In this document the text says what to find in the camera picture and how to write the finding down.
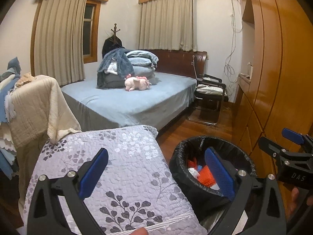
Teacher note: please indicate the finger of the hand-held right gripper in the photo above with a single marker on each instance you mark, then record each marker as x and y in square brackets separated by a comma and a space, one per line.
[292, 135]
[270, 149]

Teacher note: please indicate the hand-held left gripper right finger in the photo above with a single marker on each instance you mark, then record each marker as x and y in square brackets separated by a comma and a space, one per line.
[218, 171]

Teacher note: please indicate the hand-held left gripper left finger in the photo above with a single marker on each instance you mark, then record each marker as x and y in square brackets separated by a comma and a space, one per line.
[94, 173]

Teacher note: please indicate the orange bristle brush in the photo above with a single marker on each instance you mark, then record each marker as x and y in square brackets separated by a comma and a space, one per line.
[206, 176]

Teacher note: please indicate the black bin with bag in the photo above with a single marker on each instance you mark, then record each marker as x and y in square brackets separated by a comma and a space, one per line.
[185, 191]

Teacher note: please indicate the person's right hand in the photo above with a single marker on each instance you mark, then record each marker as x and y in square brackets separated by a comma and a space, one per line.
[293, 200]

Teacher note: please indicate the person's left hand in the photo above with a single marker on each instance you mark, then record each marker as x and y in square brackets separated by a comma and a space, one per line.
[139, 232]

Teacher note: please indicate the purple floral quilted cover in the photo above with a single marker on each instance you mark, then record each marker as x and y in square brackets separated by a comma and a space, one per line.
[137, 166]

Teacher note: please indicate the black metal chair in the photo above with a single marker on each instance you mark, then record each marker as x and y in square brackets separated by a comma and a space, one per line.
[207, 107]

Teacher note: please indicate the wooden wardrobe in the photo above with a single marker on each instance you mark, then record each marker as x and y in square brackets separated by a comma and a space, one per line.
[281, 66]

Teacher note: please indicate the white socket box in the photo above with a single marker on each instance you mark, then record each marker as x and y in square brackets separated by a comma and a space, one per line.
[250, 71]

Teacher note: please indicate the bed with blue sheet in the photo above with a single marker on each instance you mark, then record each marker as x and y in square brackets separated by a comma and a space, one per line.
[132, 102]

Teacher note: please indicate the pale chair cushion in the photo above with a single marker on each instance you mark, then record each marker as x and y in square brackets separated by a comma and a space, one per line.
[210, 88]

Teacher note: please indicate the beige draped blanket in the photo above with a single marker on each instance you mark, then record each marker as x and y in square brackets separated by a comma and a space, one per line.
[36, 110]

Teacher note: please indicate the pink plush toy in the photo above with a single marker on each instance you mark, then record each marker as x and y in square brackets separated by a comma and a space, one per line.
[137, 83]

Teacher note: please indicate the thin metal rod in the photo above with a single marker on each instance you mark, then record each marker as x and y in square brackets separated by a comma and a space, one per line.
[195, 66]

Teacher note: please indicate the pile of blue white cloths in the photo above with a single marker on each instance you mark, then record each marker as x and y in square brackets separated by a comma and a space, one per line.
[7, 102]

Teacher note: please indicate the dark wooden headboard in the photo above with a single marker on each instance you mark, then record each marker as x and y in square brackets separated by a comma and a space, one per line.
[178, 62]

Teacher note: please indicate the tan crumpled cloth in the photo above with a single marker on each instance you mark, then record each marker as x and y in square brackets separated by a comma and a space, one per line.
[25, 78]

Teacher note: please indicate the light blue folded duvet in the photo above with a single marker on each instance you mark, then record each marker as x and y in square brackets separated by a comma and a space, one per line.
[144, 60]

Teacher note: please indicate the dark hanging jacket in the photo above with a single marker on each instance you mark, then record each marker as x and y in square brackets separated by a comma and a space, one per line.
[108, 46]

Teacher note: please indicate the beige window curtain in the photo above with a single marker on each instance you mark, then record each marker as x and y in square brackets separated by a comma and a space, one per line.
[168, 22]
[58, 41]

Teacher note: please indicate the wooden framed window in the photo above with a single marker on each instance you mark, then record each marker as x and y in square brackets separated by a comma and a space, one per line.
[89, 29]

